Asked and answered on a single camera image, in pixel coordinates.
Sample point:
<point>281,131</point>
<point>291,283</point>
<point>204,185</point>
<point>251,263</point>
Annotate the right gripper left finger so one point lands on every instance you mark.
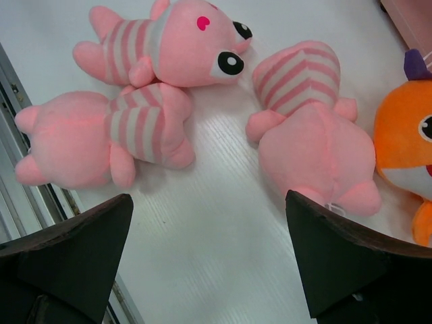
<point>64,273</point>

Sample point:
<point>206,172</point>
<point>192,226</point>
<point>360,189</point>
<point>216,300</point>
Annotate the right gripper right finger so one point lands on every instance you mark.
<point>353,274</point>

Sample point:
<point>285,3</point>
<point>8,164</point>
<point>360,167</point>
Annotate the orange shark plush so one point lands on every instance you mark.
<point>402,139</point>

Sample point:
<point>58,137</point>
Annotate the pink three-tier shelf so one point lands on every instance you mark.
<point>412,19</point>

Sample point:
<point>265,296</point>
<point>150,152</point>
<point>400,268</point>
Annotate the pink striped plush lower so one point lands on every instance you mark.
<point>83,139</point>

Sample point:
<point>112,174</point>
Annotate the pink striped plush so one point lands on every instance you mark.
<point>83,139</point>
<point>307,136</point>

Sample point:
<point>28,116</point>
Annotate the pink striped plush upper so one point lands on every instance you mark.
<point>307,136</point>

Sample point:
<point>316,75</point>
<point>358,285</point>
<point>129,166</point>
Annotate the pink plush with face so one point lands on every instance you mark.
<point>182,43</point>

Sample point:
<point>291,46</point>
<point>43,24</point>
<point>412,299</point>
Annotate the aluminium rail frame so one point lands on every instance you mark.
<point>26,210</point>

